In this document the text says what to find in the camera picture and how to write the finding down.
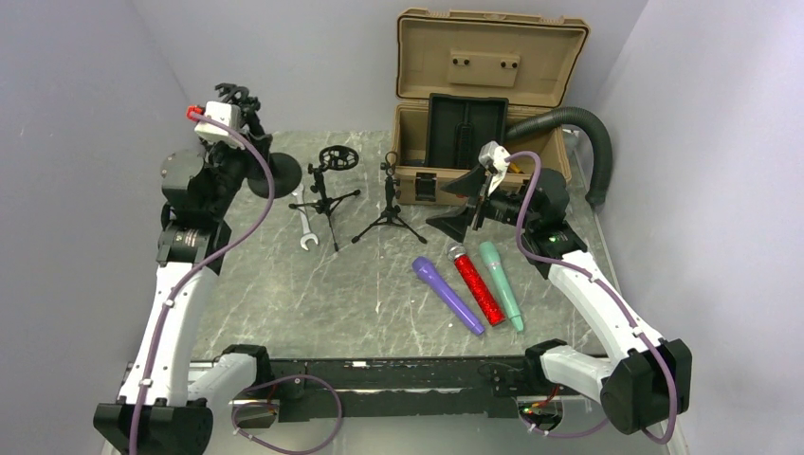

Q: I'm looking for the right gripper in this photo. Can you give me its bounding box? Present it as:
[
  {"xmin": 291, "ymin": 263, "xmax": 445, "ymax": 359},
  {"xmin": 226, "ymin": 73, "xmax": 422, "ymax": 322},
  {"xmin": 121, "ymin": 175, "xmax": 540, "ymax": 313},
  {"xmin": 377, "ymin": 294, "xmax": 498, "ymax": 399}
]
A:
[{"xmin": 427, "ymin": 163, "xmax": 539, "ymax": 243}]

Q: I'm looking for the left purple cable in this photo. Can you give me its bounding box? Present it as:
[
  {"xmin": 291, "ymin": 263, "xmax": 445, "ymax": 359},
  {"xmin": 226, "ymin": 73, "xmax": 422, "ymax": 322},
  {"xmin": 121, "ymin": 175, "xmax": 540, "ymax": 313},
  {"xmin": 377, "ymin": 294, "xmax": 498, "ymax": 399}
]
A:
[{"xmin": 128, "ymin": 113, "xmax": 345, "ymax": 455}]

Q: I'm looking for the silver wrench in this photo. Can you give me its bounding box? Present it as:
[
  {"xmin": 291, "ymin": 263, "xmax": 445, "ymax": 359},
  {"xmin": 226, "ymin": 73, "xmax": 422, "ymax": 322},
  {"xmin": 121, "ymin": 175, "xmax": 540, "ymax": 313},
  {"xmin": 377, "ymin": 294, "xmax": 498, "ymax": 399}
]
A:
[{"xmin": 288, "ymin": 183, "xmax": 320, "ymax": 251}]

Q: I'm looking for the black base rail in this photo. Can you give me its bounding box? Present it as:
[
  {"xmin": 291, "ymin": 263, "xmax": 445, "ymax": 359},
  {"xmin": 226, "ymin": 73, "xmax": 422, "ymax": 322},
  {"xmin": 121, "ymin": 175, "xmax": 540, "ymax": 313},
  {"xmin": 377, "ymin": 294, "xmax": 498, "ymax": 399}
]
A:
[{"xmin": 234, "ymin": 355, "xmax": 555, "ymax": 423}]

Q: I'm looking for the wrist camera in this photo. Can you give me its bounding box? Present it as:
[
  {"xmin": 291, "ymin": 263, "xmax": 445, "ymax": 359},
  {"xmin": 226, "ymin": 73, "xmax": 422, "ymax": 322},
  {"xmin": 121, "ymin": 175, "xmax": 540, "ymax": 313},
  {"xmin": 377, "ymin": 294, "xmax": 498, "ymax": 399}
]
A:
[
  {"xmin": 478, "ymin": 140, "xmax": 510, "ymax": 196},
  {"xmin": 186, "ymin": 100, "xmax": 245, "ymax": 150}
]

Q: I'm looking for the black round base stand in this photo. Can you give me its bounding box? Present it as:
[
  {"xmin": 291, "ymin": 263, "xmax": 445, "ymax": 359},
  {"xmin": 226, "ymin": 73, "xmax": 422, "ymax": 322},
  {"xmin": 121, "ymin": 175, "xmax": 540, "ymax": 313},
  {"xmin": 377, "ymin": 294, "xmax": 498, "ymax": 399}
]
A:
[{"xmin": 214, "ymin": 82, "xmax": 303, "ymax": 200}]

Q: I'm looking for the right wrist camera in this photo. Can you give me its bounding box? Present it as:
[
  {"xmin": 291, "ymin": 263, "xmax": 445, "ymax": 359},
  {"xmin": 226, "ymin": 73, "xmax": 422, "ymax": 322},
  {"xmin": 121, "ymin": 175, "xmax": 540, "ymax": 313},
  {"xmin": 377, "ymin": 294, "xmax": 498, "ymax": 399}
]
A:
[{"xmin": 478, "ymin": 140, "xmax": 510, "ymax": 196}]

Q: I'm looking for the yellow tool in case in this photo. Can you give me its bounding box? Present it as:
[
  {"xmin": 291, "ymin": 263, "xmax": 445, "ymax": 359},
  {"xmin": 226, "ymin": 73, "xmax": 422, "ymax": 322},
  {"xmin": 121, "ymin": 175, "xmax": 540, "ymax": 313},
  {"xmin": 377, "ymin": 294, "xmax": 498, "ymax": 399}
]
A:
[{"xmin": 507, "ymin": 162, "xmax": 523, "ymax": 174}]

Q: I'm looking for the black shock mount tripod stand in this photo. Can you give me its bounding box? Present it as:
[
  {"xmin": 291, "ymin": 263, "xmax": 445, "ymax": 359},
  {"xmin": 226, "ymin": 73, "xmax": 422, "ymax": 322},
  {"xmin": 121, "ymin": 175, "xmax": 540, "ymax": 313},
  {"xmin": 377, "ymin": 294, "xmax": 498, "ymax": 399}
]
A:
[{"xmin": 305, "ymin": 145, "xmax": 361, "ymax": 252}]

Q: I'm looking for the red glitter microphone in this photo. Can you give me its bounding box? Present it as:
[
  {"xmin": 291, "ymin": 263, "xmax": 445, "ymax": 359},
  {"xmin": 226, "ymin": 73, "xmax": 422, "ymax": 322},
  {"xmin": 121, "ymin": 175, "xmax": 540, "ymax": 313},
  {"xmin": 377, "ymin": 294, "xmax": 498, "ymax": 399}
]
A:
[{"xmin": 447, "ymin": 243, "xmax": 505, "ymax": 326}]

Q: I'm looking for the small black tripod stand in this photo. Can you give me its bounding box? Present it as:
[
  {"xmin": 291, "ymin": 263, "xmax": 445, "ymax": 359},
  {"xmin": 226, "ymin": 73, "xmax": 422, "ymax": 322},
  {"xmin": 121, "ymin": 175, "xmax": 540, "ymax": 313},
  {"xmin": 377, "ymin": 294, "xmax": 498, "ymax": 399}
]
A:
[{"xmin": 351, "ymin": 151, "xmax": 428, "ymax": 245}]

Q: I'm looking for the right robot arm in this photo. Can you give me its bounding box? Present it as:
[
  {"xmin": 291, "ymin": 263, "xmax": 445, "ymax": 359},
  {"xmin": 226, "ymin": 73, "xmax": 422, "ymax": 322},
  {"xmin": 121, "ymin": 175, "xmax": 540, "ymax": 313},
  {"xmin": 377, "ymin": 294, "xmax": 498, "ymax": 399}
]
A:
[{"xmin": 427, "ymin": 166, "xmax": 692, "ymax": 445}]

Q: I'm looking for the tan plastic case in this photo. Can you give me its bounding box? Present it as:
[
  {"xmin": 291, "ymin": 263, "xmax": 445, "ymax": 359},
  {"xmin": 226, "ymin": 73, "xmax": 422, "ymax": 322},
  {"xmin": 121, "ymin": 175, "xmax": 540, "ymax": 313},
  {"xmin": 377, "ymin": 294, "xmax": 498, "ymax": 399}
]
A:
[{"xmin": 392, "ymin": 9, "xmax": 590, "ymax": 206}]

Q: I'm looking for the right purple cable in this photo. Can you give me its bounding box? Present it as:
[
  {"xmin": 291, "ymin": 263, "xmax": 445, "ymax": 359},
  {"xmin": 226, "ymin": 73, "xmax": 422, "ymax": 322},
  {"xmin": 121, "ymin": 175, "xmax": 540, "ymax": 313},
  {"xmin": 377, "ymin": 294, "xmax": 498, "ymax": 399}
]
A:
[{"xmin": 505, "ymin": 150, "xmax": 680, "ymax": 446}]

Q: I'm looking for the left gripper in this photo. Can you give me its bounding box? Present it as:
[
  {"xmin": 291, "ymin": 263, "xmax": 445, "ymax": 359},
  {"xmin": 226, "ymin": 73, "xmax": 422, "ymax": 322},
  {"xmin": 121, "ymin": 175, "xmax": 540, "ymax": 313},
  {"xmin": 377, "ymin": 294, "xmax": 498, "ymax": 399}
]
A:
[{"xmin": 199, "ymin": 127, "xmax": 271, "ymax": 219}]

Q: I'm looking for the black tray insert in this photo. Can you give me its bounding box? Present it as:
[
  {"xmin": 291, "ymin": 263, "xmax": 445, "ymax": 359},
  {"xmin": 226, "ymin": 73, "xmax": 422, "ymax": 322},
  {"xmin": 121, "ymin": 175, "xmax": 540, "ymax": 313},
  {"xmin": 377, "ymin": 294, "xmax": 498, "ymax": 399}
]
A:
[{"xmin": 425, "ymin": 93, "xmax": 508, "ymax": 170}]

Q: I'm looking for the purple microphone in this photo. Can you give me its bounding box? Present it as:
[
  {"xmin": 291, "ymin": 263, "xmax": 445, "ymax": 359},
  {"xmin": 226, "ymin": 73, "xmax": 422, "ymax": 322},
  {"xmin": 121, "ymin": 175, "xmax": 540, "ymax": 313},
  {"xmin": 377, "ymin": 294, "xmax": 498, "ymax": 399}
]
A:
[{"xmin": 411, "ymin": 257, "xmax": 484, "ymax": 336}]

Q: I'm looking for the teal microphone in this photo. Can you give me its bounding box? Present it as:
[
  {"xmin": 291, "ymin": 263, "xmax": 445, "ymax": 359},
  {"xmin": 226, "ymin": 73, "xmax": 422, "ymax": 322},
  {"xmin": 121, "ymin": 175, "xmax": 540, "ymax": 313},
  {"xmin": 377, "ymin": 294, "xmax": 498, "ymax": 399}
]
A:
[{"xmin": 479, "ymin": 241, "xmax": 524, "ymax": 333}]

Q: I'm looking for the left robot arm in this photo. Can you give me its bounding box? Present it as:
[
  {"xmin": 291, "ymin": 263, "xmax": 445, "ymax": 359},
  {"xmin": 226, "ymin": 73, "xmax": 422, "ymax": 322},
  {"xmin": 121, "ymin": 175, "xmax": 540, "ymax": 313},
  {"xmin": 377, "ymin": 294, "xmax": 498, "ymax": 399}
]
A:
[{"xmin": 93, "ymin": 134, "xmax": 281, "ymax": 454}]

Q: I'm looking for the black corrugated hose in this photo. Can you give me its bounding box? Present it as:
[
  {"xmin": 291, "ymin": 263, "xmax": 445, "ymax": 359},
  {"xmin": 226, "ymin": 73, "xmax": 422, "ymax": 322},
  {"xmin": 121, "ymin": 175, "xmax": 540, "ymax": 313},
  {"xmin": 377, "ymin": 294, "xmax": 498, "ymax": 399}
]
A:
[{"xmin": 503, "ymin": 106, "xmax": 614, "ymax": 209}]

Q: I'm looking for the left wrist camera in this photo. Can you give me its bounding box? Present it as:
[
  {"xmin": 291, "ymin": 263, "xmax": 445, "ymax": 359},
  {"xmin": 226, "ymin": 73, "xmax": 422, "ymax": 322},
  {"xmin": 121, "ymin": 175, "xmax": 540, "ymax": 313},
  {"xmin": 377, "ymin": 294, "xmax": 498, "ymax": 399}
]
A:
[{"xmin": 186, "ymin": 100, "xmax": 245, "ymax": 150}]

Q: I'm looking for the purple cable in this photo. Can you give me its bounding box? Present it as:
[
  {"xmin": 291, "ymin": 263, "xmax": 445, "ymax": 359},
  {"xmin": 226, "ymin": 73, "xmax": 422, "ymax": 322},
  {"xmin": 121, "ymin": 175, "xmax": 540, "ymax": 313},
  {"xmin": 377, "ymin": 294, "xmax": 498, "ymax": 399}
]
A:
[
  {"xmin": 128, "ymin": 113, "xmax": 345, "ymax": 455},
  {"xmin": 505, "ymin": 150, "xmax": 680, "ymax": 446}
]

